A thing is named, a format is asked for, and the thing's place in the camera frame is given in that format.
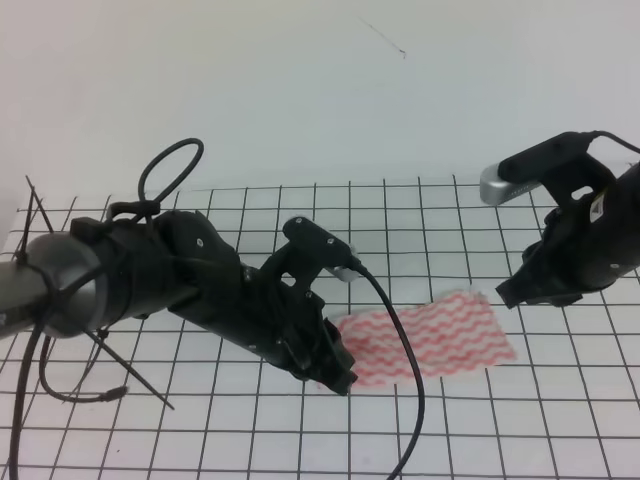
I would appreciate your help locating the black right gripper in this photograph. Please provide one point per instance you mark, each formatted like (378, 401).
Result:
(577, 256)

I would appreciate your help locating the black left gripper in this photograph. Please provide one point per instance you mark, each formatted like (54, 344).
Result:
(277, 322)

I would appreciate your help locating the pink wavy striped towel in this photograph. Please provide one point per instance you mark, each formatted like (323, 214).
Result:
(458, 333)

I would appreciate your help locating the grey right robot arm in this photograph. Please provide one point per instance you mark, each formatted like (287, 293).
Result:
(624, 192)

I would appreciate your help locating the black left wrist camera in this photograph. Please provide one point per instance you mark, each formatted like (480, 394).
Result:
(311, 249)

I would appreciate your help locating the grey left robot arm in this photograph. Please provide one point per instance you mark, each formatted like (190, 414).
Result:
(99, 273)

